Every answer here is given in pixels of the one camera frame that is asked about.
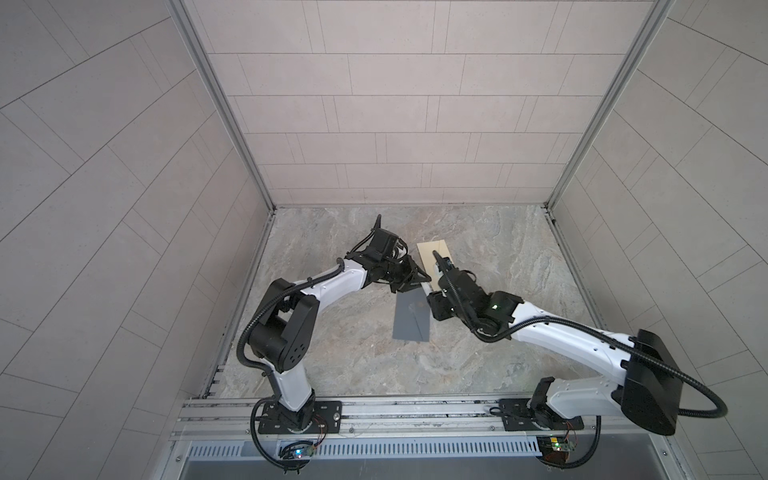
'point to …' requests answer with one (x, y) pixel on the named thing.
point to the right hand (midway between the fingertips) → (429, 302)
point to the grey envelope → (411, 316)
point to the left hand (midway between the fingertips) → (436, 278)
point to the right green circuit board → (555, 448)
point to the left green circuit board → (296, 451)
